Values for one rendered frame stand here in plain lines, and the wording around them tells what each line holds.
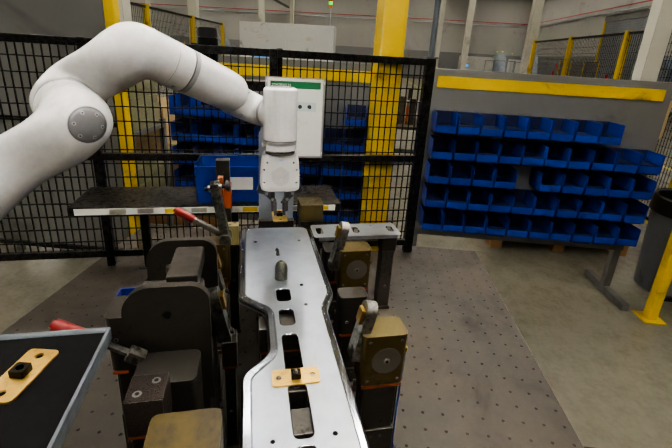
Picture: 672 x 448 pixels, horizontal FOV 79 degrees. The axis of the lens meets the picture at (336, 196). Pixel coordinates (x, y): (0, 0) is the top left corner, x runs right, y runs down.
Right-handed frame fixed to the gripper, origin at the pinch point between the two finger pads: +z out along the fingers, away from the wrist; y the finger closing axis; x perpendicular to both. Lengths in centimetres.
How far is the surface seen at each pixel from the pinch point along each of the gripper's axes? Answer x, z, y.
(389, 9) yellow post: 58, -57, 45
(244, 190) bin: 35.0, 6.9, -9.7
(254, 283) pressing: -14.8, 14.4, -7.0
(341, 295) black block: -20.9, 15.4, 13.6
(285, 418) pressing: -55, 14, -3
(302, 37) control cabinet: 624, -65, 82
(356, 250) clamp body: -8.3, 9.9, 20.2
